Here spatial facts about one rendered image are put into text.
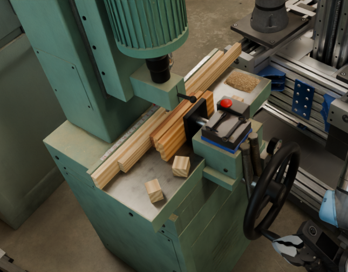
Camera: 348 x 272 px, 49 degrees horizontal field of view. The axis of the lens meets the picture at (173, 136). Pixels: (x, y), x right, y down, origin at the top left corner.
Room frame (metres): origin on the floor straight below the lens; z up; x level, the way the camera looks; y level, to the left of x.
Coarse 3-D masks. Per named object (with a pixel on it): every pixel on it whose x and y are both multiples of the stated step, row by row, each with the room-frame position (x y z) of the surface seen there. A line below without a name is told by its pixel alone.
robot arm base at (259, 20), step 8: (256, 8) 1.33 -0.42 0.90; (264, 8) 1.30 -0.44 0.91; (272, 8) 1.28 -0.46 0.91; (280, 8) 1.29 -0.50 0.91; (256, 16) 1.32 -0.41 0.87; (264, 16) 1.29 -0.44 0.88; (272, 16) 1.28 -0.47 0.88; (280, 16) 1.28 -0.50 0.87; (288, 16) 1.32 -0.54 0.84; (256, 24) 1.31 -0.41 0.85; (264, 24) 1.28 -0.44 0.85; (272, 24) 1.28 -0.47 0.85; (280, 24) 1.27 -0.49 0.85; (264, 32) 1.28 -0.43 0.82; (272, 32) 1.27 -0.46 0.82
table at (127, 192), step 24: (216, 96) 0.88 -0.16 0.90; (240, 96) 0.86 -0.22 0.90; (264, 96) 0.87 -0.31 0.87; (192, 144) 0.71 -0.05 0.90; (264, 144) 0.69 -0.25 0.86; (144, 168) 0.66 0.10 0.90; (168, 168) 0.64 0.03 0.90; (192, 168) 0.62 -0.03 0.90; (120, 192) 0.60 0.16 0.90; (144, 192) 0.58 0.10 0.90; (168, 192) 0.57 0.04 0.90; (144, 216) 0.51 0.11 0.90; (168, 216) 0.53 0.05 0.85
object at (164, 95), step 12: (144, 72) 0.85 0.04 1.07; (132, 84) 0.84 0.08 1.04; (144, 84) 0.81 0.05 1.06; (156, 84) 0.79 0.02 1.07; (168, 84) 0.78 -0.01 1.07; (180, 84) 0.78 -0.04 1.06; (144, 96) 0.82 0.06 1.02; (156, 96) 0.78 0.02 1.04; (168, 96) 0.75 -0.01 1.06; (168, 108) 0.75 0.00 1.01
